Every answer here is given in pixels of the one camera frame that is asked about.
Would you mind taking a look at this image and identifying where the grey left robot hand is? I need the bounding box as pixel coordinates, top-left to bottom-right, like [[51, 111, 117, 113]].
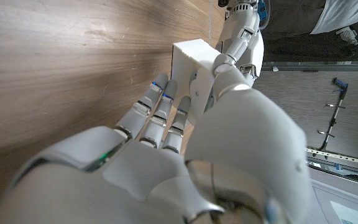
[[215, 2, 265, 88]]

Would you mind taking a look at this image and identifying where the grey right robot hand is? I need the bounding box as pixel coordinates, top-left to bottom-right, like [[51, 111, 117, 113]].
[[0, 54, 312, 224]]

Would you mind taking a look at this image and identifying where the white kitchen timer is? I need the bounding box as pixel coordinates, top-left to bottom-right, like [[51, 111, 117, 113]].
[[170, 38, 222, 125]]

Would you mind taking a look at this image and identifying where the white fabric sheet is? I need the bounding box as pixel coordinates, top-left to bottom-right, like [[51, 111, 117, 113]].
[[310, 0, 358, 35]]

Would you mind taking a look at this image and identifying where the metal stand with blue tip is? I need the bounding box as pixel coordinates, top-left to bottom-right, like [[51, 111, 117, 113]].
[[317, 77, 349, 152]]

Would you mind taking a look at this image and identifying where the perforated metal rail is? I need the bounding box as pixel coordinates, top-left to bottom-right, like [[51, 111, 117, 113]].
[[305, 147, 358, 169]]

